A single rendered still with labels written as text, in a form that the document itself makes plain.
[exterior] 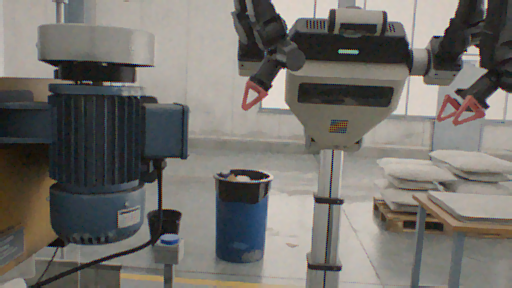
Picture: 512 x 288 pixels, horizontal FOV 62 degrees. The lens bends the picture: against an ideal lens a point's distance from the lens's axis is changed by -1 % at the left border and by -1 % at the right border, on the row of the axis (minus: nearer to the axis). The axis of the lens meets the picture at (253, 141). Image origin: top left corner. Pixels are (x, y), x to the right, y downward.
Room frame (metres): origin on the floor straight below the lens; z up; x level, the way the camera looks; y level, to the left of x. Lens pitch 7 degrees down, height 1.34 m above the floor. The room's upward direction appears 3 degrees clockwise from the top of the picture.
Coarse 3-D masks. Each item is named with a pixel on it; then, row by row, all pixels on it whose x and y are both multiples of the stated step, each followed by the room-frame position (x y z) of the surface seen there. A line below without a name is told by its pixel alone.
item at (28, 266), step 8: (32, 256) 1.03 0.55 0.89; (24, 264) 1.03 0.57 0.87; (32, 264) 1.03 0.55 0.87; (8, 272) 1.03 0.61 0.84; (16, 272) 1.03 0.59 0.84; (24, 272) 1.03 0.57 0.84; (32, 272) 1.03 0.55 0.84; (0, 280) 1.01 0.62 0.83; (8, 280) 1.02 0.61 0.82; (16, 280) 1.07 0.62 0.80
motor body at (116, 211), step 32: (64, 96) 0.62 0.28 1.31; (96, 96) 0.63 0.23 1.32; (128, 96) 0.66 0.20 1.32; (64, 128) 0.62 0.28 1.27; (96, 128) 0.63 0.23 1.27; (128, 128) 0.66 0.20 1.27; (64, 160) 0.62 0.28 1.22; (96, 160) 0.63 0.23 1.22; (128, 160) 0.66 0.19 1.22; (64, 192) 0.63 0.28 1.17; (96, 192) 0.63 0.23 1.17; (128, 192) 0.65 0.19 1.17; (64, 224) 0.62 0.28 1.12; (96, 224) 0.62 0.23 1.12; (128, 224) 0.65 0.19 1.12
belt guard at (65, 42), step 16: (48, 32) 0.61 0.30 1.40; (64, 32) 0.60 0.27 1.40; (80, 32) 0.60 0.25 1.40; (96, 32) 0.61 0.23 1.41; (112, 32) 0.61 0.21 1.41; (128, 32) 0.63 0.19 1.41; (144, 32) 0.65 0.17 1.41; (48, 48) 0.61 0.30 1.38; (64, 48) 0.60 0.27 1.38; (80, 48) 0.60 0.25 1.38; (96, 48) 0.61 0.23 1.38; (112, 48) 0.61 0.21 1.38; (128, 48) 0.63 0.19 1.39; (144, 48) 0.65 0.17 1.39; (112, 64) 0.92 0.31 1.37; (128, 64) 0.83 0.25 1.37; (144, 64) 0.66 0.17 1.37
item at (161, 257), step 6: (180, 240) 1.32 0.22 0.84; (156, 246) 1.27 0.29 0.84; (162, 246) 1.26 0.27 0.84; (168, 246) 1.26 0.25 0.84; (174, 246) 1.26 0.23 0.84; (180, 246) 1.28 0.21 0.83; (156, 252) 1.27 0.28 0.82; (162, 252) 1.27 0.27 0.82; (168, 252) 1.26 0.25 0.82; (174, 252) 1.26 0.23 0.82; (180, 252) 1.28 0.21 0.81; (156, 258) 1.27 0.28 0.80; (162, 258) 1.27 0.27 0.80; (168, 258) 1.26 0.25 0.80; (174, 258) 1.26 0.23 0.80; (180, 258) 1.29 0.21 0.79
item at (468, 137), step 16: (464, 64) 8.73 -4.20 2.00; (464, 80) 8.73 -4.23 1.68; (448, 112) 8.74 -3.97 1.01; (464, 112) 8.72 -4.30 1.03; (448, 128) 8.74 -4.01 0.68; (464, 128) 8.72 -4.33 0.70; (480, 128) 8.70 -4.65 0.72; (432, 144) 8.78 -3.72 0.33; (448, 144) 8.74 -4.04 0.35; (464, 144) 8.72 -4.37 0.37; (480, 144) 8.69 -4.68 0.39
